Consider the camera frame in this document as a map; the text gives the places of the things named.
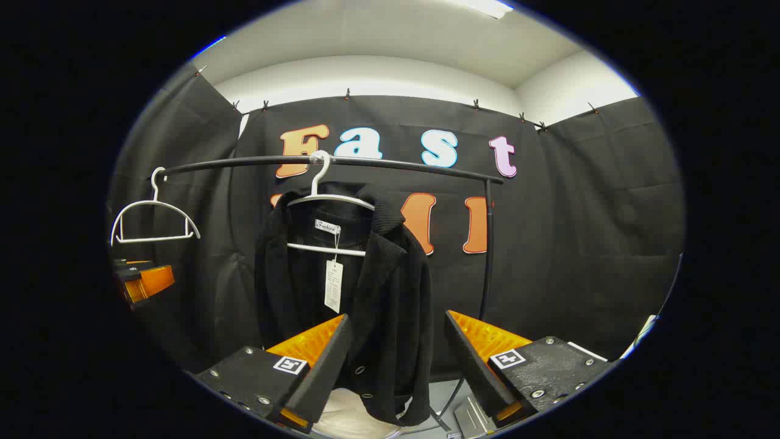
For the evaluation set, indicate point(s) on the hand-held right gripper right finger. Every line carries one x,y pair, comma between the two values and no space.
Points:
472,366

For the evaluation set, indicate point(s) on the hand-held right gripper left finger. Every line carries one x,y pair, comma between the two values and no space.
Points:
326,372

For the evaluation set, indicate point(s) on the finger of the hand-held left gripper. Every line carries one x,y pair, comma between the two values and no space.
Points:
149,283
125,263

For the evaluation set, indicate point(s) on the black knit jacket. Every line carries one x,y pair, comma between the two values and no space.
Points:
390,305

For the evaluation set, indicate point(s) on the white clothes hanger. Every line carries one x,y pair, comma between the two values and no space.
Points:
155,192
321,174

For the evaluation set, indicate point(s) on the black metal clothes rack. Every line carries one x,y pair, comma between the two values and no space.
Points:
390,163

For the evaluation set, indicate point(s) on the white paper hang tag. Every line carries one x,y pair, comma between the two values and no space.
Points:
333,286

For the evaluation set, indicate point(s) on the black backdrop cloth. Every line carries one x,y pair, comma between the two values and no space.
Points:
579,244

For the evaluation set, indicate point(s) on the row of black backdrop clips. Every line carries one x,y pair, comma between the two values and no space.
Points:
347,93

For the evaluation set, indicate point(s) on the ceiling light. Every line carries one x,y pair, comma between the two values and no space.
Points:
490,7

